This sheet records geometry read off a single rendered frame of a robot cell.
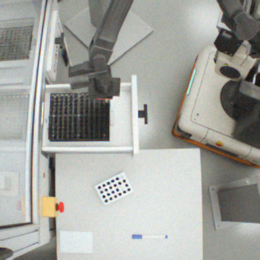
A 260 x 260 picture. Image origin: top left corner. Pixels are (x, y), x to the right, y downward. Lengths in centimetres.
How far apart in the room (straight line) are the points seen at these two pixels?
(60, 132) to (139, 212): 43
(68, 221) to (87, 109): 44
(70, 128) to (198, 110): 93
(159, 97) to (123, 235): 116
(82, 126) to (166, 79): 116
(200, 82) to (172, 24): 67
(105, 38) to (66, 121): 43
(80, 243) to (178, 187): 44
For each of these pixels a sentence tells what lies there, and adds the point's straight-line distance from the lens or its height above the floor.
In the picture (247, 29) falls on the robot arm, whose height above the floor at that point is 127.
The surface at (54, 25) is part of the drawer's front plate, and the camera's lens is 130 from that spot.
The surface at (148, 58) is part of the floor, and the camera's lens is 225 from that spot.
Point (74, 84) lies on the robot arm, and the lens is 93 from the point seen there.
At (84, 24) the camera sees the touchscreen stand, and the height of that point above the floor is 4.
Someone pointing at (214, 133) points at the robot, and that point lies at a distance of 185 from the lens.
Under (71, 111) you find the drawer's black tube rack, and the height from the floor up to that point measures 90.
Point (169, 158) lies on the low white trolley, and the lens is 126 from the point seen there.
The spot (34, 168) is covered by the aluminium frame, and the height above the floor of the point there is 99.
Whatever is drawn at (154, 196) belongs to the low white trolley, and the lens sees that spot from 124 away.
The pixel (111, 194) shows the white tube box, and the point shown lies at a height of 80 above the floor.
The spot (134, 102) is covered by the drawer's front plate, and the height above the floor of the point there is 93.
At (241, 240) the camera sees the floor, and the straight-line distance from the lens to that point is 217.
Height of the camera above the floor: 199
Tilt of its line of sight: 75 degrees down
